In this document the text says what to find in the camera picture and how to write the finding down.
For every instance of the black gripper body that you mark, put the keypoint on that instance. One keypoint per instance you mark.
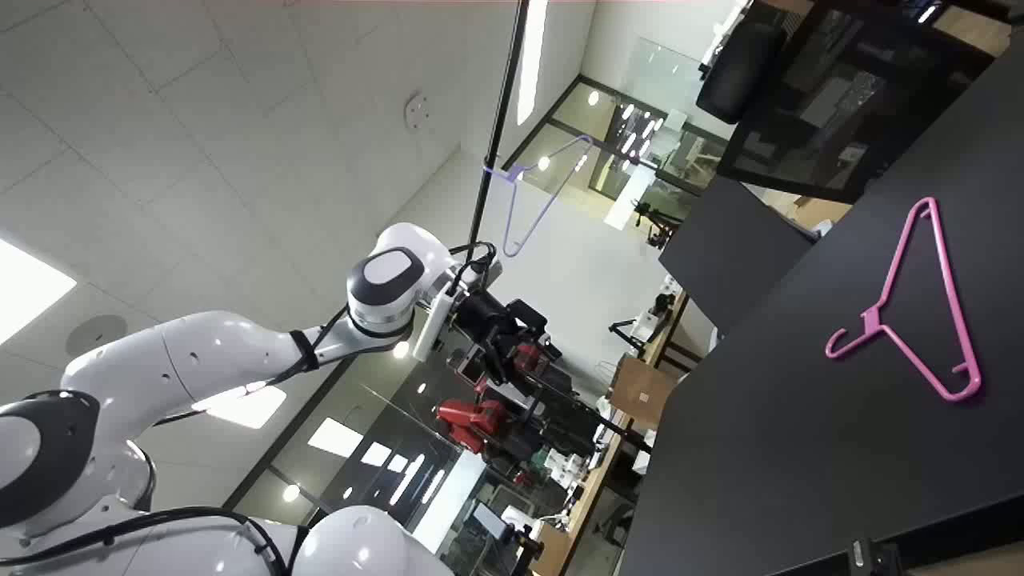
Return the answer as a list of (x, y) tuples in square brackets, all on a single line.
[(482, 310)]

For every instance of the pink plastic clothes hanger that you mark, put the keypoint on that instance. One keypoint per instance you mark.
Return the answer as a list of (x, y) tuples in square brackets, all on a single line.
[(949, 290)]

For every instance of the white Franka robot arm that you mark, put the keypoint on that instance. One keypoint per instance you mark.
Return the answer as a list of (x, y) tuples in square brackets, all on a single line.
[(181, 356)]

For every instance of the lavender clothes hanger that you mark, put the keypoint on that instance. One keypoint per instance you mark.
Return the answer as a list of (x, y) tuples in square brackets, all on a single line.
[(533, 211)]

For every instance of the black stand pole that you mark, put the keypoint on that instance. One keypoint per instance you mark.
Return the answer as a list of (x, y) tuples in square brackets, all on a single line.
[(501, 139)]

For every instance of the red background robot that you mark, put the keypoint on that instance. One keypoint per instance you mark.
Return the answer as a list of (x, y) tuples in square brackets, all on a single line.
[(467, 418)]

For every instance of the brown cardboard box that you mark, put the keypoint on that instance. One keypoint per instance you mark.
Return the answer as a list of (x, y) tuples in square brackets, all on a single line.
[(645, 392)]

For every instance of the white ceiling sensor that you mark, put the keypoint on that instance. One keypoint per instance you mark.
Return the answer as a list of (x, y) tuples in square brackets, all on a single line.
[(414, 110)]

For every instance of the square ceiling light panel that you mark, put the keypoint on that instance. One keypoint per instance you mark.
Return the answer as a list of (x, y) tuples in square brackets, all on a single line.
[(27, 290), (249, 409)]

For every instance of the black panel box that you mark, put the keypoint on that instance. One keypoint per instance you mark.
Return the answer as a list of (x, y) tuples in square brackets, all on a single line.
[(738, 258)]

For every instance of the black office chair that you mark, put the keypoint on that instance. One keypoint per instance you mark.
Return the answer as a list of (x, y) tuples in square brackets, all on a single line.
[(740, 68)]

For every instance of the round grey ceiling speaker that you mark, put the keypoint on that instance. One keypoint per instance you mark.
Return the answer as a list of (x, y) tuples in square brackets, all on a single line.
[(98, 333)]

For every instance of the black framed glass cabinet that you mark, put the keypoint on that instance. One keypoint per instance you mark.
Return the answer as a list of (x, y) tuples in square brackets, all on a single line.
[(851, 97)]

